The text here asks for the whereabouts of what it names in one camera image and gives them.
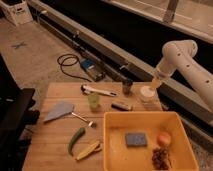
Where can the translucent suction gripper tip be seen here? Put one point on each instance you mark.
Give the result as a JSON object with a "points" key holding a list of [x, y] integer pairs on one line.
{"points": [[156, 83]]}

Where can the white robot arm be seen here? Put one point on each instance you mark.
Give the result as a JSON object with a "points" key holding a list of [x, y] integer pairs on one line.
{"points": [[178, 55]]}

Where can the white paper cup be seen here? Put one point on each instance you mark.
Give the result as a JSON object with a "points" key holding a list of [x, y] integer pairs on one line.
{"points": [[149, 98]]}

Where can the small dark cup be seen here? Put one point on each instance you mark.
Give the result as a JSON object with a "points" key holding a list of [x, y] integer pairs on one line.
{"points": [[126, 86]]}

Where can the small green cup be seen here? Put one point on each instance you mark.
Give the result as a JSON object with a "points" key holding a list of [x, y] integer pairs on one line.
{"points": [[93, 100]]}

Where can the orange peach fruit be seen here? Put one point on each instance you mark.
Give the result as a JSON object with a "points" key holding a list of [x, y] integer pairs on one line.
{"points": [[164, 139]]}

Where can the blue and black device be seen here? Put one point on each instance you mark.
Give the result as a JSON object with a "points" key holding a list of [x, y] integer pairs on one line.
{"points": [[94, 72]]}

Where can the yellow plastic bin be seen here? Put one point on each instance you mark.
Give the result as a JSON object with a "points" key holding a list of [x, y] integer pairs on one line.
{"points": [[119, 157]]}

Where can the blue sponge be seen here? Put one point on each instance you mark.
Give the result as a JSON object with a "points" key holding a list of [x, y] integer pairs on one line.
{"points": [[135, 139]]}

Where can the dark grape bunch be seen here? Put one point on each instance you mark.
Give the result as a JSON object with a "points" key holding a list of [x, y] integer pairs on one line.
{"points": [[160, 159]]}

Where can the metal spoon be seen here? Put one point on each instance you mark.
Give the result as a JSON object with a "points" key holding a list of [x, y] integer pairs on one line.
{"points": [[88, 122]]}

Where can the green chili pepper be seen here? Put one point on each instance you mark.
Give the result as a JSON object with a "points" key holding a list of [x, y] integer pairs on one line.
{"points": [[75, 138]]}

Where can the black equipment at left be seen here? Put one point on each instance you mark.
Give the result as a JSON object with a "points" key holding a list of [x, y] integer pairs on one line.
{"points": [[15, 114]]}

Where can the white storage crate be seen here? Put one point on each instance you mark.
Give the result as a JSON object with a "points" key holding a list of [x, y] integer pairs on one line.
{"points": [[17, 14]]}

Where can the white handled tool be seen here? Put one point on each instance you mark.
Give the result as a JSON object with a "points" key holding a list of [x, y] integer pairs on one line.
{"points": [[88, 90]]}

